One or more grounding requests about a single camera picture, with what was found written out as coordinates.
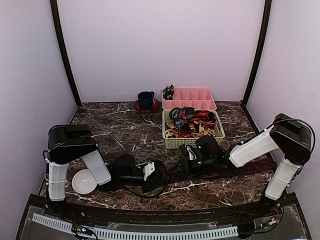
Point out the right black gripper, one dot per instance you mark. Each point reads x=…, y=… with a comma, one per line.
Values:
x=184, y=164

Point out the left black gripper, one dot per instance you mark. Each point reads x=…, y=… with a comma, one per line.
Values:
x=151, y=184

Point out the red navy striped tie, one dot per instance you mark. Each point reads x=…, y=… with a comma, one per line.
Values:
x=177, y=175

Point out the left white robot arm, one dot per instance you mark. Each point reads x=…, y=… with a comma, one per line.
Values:
x=67, y=143

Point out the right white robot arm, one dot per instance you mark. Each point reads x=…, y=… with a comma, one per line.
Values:
x=294, y=137

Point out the black red striped tie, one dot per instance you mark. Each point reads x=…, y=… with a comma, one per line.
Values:
x=205, y=117

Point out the white bowl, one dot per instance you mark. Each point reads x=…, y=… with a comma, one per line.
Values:
x=83, y=182

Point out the green perforated plastic basket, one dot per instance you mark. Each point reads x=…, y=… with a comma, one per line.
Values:
x=174, y=143

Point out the yellow insect print tie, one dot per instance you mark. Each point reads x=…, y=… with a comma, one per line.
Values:
x=192, y=129

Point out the dark floral tie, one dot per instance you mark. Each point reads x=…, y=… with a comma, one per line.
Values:
x=180, y=116

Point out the pink divided organizer box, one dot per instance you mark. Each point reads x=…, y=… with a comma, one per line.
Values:
x=197, y=98

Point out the red saucer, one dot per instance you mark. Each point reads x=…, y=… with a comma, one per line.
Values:
x=154, y=108

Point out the dark blue mug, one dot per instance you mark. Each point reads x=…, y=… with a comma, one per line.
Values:
x=145, y=100

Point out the rolled black floral tie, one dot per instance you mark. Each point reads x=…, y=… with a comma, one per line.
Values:
x=168, y=92

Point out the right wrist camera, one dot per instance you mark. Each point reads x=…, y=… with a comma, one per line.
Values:
x=188, y=151

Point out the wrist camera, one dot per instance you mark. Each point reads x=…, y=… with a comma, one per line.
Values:
x=188, y=151
x=148, y=169

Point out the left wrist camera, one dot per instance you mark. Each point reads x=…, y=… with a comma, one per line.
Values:
x=148, y=169

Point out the black front rail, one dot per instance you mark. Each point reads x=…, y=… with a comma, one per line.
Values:
x=239, y=214

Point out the white slotted cable duct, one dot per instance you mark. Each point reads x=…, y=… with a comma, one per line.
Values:
x=123, y=231

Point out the right black corner post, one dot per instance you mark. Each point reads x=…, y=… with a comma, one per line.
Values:
x=258, y=53

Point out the black corner post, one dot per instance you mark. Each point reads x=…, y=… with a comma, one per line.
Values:
x=258, y=53
x=63, y=51

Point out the left black corner post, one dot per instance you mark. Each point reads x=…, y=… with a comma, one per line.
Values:
x=63, y=51

